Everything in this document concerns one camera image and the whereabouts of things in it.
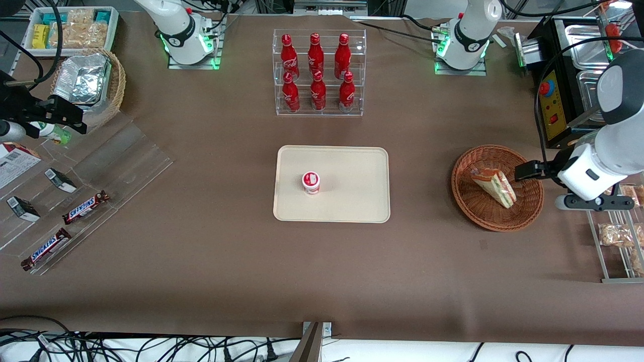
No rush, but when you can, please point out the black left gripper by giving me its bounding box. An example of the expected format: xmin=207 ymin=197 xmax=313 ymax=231
xmin=514 ymin=160 xmax=563 ymax=182

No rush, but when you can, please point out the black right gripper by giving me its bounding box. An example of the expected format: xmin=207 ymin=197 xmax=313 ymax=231
xmin=0 ymin=70 xmax=87 ymax=134

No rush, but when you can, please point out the triangle sandwich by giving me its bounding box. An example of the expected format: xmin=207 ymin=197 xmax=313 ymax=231
xmin=470 ymin=166 xmax=518 ymax=209

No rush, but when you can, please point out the aluminium foil tray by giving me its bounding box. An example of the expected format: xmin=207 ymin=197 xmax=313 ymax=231
xmin=53 ymin=53 xmax=112 ymax=106

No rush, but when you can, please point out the light tall wicker basket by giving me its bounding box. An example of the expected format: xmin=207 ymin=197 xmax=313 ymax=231
xmin=50 ymin=48 xmax=126 ymax=129

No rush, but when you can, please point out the brown round wicker basket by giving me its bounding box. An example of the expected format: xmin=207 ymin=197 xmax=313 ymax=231
xmin=451 ymin=144 xmax=545 ymax=232

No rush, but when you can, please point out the beige plastic tray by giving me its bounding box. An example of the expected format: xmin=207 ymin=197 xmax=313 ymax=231
xmin=273 ymin=145 xmax=391 ymax=223

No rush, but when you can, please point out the green white small bottle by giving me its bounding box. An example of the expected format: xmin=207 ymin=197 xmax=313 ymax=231
xmin=30 ymin=121 xmax=72 ymax=145

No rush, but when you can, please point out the small black white box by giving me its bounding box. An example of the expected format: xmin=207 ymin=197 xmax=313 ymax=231
xmin=44 ymin=168 xmax=77 ymax=194
xmin=6 ymin=196 xmax=41 ymax=222

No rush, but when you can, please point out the black food warmer appliance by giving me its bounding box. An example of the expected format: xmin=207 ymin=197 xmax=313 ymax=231
xmin=526 ymin=15 xmax=644 ymax=150

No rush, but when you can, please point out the white printed paper carton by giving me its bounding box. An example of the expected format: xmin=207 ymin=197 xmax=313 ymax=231
xmin=0 ymin=142 xmax=42 ymax=191

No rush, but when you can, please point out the clear acrylic stepped display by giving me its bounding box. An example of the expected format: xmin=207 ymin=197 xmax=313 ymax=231
xmin=0 ymin=111 xmax=175 ymax=276

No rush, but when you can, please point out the clear nut snack bag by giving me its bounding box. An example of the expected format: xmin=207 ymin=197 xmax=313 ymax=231
xmin=49 ymin=23 xmax=109 ymax=49
xmin=67 ymin=9 xmax=96 ymax=26

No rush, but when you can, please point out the yellow snack packet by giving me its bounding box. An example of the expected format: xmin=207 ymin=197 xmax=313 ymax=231
xmin=32 ymin=24 xmax=51 ymax=49

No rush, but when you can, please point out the brown Snickers bar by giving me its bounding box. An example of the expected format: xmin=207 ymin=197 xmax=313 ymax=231
xmin=21 ymin=228 xmax=72 ymax=272
xmin=62 ymin=190 xmax=111 ymax=225

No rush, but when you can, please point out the white plastic bin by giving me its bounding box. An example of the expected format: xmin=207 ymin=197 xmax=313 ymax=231
xmin=23 ymin=6 xmax=120 ymax=57

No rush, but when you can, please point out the steel warmer pan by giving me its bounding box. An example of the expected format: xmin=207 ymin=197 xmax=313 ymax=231
xmin=565 ymin=24 xmax=612 ymax=71
xmin=576 ymin=70 xmax=609 ymax=124

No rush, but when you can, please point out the clear plastic wrapper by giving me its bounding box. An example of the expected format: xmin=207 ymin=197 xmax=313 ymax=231
xmin=496 ymin=26 xmax=519 ymax=48

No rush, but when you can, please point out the red skewered food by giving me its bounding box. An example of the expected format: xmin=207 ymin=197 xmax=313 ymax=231
xmin=604 ymin=23 xmax=624 ymax=56

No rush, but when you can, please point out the red cola bottle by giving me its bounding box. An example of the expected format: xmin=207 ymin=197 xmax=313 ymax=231
xmin=335 ymin=33 xmax=352 ymax=80
xmin=308 ymin=33 xmax=325 ymax=76
xmin=310 ymin=70 xmax=327 ymax=112
xmin=280 ymin=34 xmax=300 ymax=81
xmin=339 ymin=71 xmax=356 ymax=113
xmin=282 ymin=72 xmax=301 ymax=113

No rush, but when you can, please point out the clear acrylic bottle rack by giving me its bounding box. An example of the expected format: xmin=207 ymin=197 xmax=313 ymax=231
xmin=272 ymin=29 xmax=367 ymax=117

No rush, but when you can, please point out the brown table cover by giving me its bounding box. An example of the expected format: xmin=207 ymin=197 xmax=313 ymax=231
xmin=0 ymin=11 xmax=644 ymax=347

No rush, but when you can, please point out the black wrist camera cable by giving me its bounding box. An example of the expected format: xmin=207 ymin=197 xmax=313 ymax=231
xmin=533 ymin=35 xmax=644 ymax=164

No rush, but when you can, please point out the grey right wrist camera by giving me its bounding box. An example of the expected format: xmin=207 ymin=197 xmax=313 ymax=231
xmin=0 ymin=120 xmax=27 ymax=143

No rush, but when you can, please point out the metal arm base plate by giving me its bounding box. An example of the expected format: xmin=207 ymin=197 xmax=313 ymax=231
xmin=434 ymin=20 xmax=488 ymax=76
xmin=168 ymin=15 xmax=222 ymax=70

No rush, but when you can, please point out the grey wire shelf rack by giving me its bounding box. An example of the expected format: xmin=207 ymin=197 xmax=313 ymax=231
xmin=586 ymin=168 xmax=644 ymax=284

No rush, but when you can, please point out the black cable bundle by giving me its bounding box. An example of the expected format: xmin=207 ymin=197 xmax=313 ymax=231
xmin=0 ymin=316 xmax=302 ymax=362

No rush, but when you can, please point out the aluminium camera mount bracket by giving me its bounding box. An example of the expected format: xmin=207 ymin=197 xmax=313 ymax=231
xmin=289 ymin=322 xmax=333 ymax=362

